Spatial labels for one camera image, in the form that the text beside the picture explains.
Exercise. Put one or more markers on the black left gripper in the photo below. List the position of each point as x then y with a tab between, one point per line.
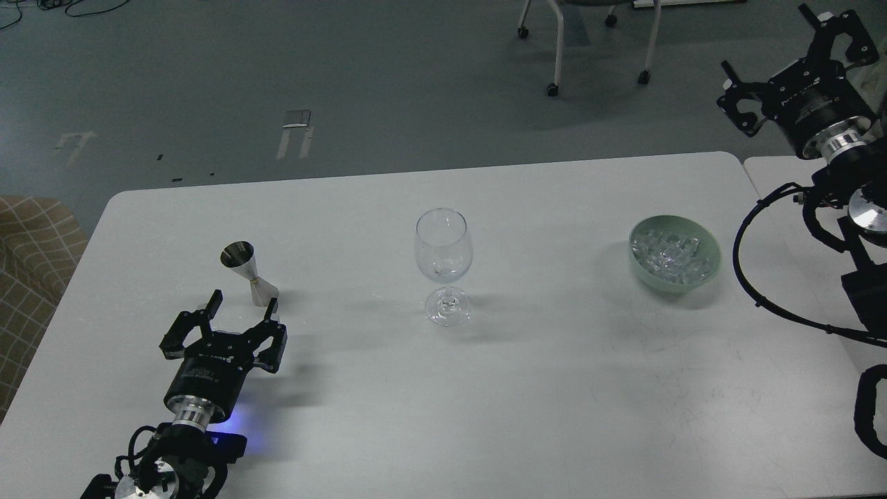
214	369

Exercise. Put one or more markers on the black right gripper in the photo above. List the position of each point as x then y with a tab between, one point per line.
810	96

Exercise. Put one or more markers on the steel cocktail jigger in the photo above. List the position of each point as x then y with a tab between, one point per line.
240	257

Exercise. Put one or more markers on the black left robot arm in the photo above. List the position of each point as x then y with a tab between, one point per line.
184	458

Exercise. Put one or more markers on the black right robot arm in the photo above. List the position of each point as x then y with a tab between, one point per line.
853	179

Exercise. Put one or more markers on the pile of ice cubes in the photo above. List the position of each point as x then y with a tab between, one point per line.
671	257

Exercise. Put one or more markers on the clear wine glass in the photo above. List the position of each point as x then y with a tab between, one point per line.
444	252

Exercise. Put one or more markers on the beige checkered sofa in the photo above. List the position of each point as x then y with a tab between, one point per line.
41	245

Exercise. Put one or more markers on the green bowl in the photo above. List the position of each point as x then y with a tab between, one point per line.
709	247

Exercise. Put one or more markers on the white rolling chair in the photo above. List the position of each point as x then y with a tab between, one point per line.
571	32

